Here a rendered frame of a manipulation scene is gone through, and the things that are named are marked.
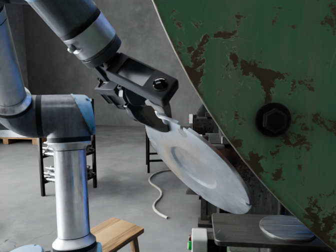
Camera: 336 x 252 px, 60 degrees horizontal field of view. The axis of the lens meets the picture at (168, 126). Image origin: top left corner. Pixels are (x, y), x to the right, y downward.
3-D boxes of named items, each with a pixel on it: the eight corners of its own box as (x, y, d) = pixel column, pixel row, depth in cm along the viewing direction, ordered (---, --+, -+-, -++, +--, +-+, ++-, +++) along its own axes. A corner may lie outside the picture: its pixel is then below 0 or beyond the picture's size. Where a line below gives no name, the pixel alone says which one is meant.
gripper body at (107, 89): (134, 83, 60) (96, 35, 52) (163, 83, 54) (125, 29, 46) (112, 111, 57) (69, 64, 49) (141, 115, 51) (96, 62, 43)
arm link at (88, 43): (109, 5, 44) (75, 41, 40) (127, 30, 46) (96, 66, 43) (83, 13, 49) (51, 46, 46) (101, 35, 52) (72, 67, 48)
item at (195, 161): (161, 168, 83) (163, 166, 83) (249, 232, 67) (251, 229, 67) (130, 97, 61) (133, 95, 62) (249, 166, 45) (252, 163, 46)
